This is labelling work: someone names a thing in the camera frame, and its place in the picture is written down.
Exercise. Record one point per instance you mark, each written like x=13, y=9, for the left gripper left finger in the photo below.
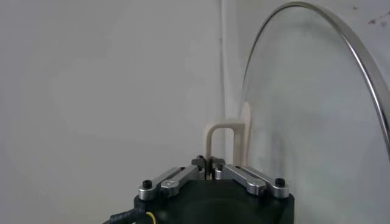
x=179, y=179

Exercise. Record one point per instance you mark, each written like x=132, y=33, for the glass pot lid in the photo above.
x=227, y=123

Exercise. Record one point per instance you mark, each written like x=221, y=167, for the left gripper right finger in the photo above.
x=243, y=178

